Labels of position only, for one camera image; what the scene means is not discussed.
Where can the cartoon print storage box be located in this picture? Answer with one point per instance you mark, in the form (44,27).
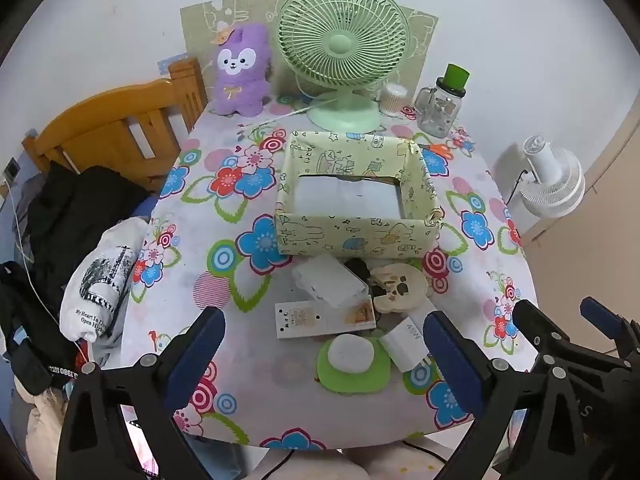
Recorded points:
(350,237)

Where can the wall socket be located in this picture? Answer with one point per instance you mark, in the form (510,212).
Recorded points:
(11,169)

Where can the white standing fan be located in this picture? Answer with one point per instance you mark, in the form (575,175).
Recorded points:
(552,180)

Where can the purple plush bunny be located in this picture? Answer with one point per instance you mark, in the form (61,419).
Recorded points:
(240,75)

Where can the green desk fan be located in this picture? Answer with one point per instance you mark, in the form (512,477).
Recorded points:
(345,45)

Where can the white printed box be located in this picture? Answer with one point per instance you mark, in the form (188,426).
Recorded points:
(310,320)

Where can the green and white hand warmer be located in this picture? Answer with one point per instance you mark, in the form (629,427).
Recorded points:
(352,355)

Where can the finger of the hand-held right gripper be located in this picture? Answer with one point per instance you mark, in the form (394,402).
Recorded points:
(532,320)
(600,312)

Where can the black clothing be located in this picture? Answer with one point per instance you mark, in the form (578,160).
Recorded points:
(75,220)

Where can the cotton swab container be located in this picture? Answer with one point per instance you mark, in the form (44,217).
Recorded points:
(392,100)

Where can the white charger box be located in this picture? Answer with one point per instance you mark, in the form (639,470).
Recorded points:
(405,342)

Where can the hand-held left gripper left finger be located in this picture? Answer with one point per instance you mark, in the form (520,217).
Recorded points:
(197,355)

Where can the beige cabinet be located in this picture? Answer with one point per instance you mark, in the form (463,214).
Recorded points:
(600,195)

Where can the white printed shirt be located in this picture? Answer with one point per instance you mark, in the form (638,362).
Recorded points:
(100,280)

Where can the cream cloth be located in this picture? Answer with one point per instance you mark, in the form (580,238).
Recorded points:
(42,420)

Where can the clear white plastic case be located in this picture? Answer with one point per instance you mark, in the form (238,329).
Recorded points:
(330,280)

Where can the cream bear-shaped compact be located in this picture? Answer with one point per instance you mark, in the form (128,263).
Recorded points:
(400,287)

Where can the blue wall sticker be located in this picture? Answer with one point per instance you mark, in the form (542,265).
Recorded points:
(167,62)

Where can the glass mug with green lid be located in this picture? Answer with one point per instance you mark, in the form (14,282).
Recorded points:
(440,107)

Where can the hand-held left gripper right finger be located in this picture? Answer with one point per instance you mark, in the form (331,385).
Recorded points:
(450,360)

